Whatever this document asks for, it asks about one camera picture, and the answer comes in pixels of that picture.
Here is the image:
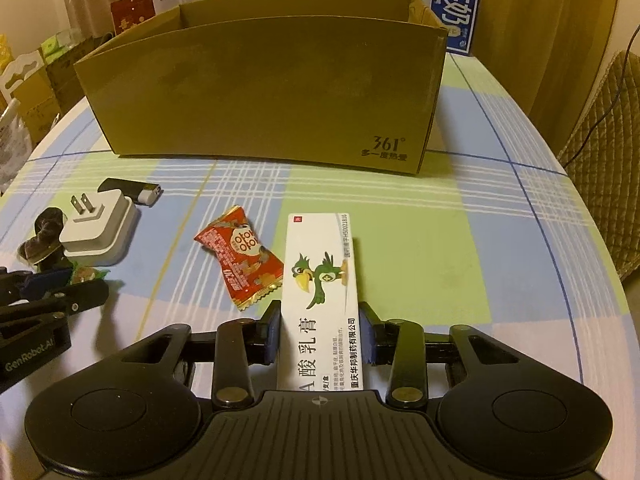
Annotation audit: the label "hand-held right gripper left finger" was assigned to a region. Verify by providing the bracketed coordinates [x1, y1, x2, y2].
[117, 300, 282, 409]

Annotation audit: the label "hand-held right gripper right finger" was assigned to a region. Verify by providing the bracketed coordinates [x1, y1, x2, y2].
[359, 302, 523, 409]

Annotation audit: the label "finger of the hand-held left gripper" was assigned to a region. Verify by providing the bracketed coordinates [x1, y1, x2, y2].
[0, 266, 72, 307]
[0, 280, 110, 323]

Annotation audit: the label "green candy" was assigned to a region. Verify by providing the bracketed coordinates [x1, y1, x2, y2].
[70, 266, 112, 284]

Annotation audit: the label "white ointment box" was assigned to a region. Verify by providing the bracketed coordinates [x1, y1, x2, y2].
[276, 212, 362, 392]

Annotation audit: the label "black lighter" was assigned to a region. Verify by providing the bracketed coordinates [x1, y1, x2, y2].
[97, 178, 162, 206]

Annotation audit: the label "brown cardboard box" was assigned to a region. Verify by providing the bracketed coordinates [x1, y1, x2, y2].
[74, 0, 449, 177]

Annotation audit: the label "dark velvet scrunchie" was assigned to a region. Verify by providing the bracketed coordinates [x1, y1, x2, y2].
[17, 207, 68, 263]

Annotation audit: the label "white power adapter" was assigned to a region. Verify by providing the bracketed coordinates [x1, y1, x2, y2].
[59, 191, 138, 265]

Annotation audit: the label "red wrapped candy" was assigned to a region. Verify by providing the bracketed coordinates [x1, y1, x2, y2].
[194, 205, 285, 313]

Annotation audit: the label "plaid tablecloth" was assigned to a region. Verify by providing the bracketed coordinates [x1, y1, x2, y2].
[0, 52, 628, 431]

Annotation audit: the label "brown storage carton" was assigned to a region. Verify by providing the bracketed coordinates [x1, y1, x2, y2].
[0, 35, 116, 146]

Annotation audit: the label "white chair back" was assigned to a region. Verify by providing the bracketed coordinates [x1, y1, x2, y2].
[0, 52, 48, 102]

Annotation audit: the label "green tissue packs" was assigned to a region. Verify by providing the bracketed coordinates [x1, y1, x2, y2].
[42, 30, 83, 58]

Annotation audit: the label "red gift box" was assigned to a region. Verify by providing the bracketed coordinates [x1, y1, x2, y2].
[111, 0, 156, 36]

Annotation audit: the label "chair with quilted cover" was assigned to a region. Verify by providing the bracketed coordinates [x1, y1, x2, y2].
[557, 50, 640, 281]

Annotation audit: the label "blue milk carton box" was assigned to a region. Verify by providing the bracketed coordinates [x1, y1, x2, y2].
[330, 0, 486, 55]

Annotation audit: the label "wooden door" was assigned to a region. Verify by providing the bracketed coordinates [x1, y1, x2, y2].
[472, 0, 623, 126]

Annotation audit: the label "black cable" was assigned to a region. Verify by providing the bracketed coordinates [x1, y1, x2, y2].
[565, 25, 640, 166]

